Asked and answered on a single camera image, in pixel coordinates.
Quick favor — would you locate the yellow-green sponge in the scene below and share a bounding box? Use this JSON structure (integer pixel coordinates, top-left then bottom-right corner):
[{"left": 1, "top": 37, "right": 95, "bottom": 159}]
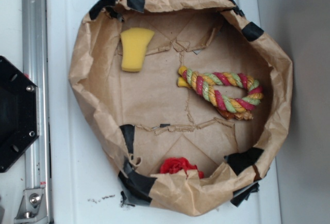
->
[{"left": 120, "top": 27, "right": 155, "bottom": 72}]

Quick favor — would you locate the brown paper bag bin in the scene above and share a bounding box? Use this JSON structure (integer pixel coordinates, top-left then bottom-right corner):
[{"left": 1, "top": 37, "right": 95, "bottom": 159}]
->
[{"left": 69, "top": 0, "right": 293, "bottom": 216}]

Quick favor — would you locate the red crumpled cloth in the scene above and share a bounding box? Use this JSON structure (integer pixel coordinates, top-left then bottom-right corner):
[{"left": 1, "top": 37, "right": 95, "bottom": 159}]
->
[{"left": 159, "top": 157, "right": 204, "bottom": 179}]

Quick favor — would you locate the brown seashell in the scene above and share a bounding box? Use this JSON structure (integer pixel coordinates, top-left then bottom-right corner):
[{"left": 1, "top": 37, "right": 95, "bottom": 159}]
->
[{"left": 217, "top": 108, "right": 253, "bottom": 121}]

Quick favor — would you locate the white plastic tray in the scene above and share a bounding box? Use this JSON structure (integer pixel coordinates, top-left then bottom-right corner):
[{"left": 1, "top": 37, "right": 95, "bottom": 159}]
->
[{"left": 46, "top": 0, "right": 281, "bottom": 223}]

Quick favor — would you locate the multicolour twisted rope toy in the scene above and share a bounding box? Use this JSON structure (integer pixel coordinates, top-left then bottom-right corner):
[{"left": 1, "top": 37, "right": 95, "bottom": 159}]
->
[{"left": 177, "top": 66, "right": 263, "bottom": 114}]

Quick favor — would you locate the aluminium rail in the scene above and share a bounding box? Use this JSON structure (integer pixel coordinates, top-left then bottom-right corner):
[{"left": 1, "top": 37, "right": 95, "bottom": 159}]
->
[{"left": 22, "top": 0, "right": 54, "bottom": 223}]

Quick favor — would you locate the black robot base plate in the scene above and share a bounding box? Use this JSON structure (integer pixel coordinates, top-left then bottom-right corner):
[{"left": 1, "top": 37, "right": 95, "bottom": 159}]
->
[{"left": 1, "top": 56, "right": 39, "bottom": 173}]

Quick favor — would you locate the metal corner bracket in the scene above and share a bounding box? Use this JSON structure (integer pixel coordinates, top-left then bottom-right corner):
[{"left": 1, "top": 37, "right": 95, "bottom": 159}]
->
[{"left": 14, "top": 188, "right": 49, "bottom": 224}]

